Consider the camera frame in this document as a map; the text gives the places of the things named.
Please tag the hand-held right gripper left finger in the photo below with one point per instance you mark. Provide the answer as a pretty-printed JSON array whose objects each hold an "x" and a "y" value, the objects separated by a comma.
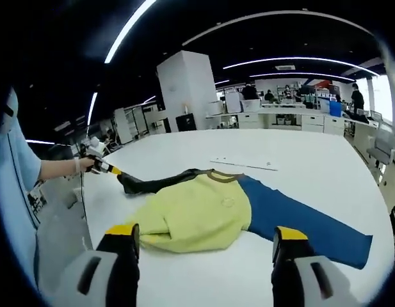
[{"x": 120, "y": 275}]

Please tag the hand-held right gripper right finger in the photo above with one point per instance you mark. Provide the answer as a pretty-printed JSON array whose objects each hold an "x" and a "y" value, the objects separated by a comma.
[{"x": 290, "y": 278}]

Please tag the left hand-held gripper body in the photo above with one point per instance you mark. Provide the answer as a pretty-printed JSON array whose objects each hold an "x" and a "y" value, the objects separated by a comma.
[{"x": 94, "y": 151}]

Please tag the yellow blue black garment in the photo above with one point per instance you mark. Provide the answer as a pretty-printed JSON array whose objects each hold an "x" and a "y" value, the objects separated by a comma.
[{"x": 200, "y": 208}]

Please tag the person's left hand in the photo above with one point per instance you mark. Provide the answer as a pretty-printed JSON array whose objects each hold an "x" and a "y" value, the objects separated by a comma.
[{"x": 85, "y": 163}]

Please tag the white wristband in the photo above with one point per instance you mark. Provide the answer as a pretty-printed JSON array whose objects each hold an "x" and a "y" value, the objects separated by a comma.
[{"x": 77, "y": 166}]

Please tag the white glass cabinet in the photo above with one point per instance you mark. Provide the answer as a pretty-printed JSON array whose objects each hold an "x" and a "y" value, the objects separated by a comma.
[{"x": 123, "y": 126}]

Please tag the short ceiling light strip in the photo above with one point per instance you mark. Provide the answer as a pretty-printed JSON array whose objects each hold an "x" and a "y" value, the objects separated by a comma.
[
  {"x": 40, "y": 141},
  {"x": 92, "y": 108}
]

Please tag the person in light blue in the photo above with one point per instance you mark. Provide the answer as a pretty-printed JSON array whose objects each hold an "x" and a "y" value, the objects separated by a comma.
[{"x": 21, "y": 179}]

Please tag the black cabinet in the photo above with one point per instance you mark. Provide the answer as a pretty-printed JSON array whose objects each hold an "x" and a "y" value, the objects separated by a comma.
[{"x": 186, "y": 123}]

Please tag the white worn device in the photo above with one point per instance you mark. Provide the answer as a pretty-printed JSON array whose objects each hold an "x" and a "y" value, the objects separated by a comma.
[{"x": 6, "y": 124}]

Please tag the long curved ceiling light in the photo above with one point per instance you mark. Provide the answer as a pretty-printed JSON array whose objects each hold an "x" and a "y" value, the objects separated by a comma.
[{"x": 120, "y": 36}]

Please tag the long white workbench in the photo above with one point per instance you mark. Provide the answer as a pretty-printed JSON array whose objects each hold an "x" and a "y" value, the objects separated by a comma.
[{"x": 312, "y": 123}]

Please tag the grey mesh office chair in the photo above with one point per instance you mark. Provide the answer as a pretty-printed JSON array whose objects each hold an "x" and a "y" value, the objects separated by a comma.
[{"x": 381, "y": 150}]

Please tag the blue box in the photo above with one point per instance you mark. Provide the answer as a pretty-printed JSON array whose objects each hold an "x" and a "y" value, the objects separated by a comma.
[{"x": 335, "y": 108}]

